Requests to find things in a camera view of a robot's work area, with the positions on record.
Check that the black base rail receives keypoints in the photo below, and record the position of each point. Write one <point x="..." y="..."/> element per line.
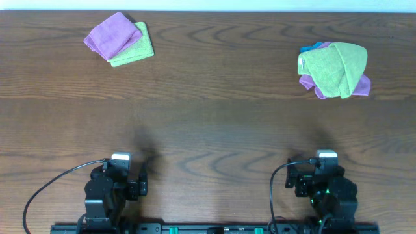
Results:
<point x="156" y="228"/>

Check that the folded green cloth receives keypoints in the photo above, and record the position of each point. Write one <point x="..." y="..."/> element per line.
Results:
<point x="141" y="49"/>

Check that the crumpled purple cloth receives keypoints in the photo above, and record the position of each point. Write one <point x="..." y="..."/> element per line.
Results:
<point x="362" y="87"/>

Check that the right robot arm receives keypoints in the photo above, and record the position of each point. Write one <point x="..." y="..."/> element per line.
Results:
<point x="332" y="196"/>

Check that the green microfiber cloth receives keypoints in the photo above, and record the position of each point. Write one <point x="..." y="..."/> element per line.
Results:
<point x="331" y="70"/>

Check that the blue cloth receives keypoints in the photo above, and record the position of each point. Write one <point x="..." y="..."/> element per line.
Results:
<point x="312" y="47"/>

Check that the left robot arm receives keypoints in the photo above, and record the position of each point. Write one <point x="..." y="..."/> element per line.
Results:
<point x="107" y="192"/>

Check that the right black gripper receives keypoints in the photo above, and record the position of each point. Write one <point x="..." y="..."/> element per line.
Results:
<point x="305" y="178"/>

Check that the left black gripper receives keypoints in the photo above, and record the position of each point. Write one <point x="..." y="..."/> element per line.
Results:
<point x="142" y="186"/>

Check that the folded purple cloth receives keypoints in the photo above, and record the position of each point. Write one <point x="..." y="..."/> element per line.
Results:
<point x="113" y="36"/>

